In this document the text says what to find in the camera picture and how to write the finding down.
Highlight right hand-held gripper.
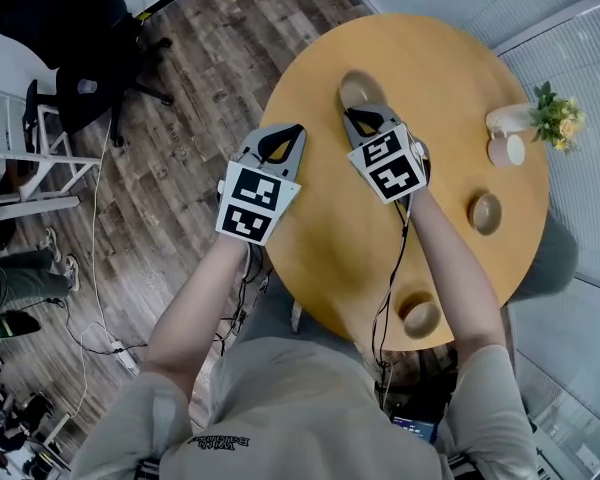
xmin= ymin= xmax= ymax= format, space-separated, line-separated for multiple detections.
xmin=341 ymin=105 xmax=432 ymax=206

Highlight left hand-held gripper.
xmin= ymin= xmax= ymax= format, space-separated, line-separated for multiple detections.
xmin=214 ymin=123 xmax=309 ymax=247

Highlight brown ceramic bowl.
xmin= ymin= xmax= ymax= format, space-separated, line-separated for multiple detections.
xmin=468 ymin=191 xmax=504 ymax=237
xmin=338 ymin=70 xmax=389 ymax=119
xmin=401 ymin=297 xmax=444 ymax=341

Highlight person's right forearm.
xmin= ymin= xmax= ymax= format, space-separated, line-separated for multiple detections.
xmin=407 ymin=187 xmax=506 ymax=369

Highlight person's left forearm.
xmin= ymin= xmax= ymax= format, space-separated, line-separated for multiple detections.
xmin=140 ymin=240 xmax=254 ymax=399

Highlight white mug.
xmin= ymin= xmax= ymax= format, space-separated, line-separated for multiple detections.
xmin=487 ymin=128 xmax=527 ymax=169

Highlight white vase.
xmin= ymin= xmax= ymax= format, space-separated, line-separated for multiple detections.
xmin=484 ymin=102 xmax=536 ymax=134

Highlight person's trousers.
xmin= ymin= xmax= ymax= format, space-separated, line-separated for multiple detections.
xmin=229 ymin=267 xmax=361 ymax=359

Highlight yellow flower bouquet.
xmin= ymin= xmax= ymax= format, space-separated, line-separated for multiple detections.
xmin=528 ymin=81 xmax=587 ymax=154

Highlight grey shell chair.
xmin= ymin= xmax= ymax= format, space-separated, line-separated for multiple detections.
xmin=509 ymin=212 xmax=580 ymax=302

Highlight black office chair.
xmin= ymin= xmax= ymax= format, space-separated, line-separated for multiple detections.
xmin=0 ymin=0 xmax=174 ymax=148

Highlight white power strip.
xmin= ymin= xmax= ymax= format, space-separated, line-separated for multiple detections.
xmin=110 ymin=340 xmax=141 ymax=377

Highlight person's beige shirt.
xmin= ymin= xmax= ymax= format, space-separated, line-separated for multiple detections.
xmin=69 ymin=337 xmax=541 ymax=480

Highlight black phone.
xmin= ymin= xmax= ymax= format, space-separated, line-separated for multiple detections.
xmin=390 ymin=414 xmax=439 ymax=444

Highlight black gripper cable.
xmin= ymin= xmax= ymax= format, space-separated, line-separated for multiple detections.
xmin=214 ymin=245 xmax=274 ymax=357
xmin=370 ymin=200 xmax=412 ymax=412

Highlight white floor cable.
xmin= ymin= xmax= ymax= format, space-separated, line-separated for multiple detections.
xmin=74 ymin=112 xmax=131 ymax=419

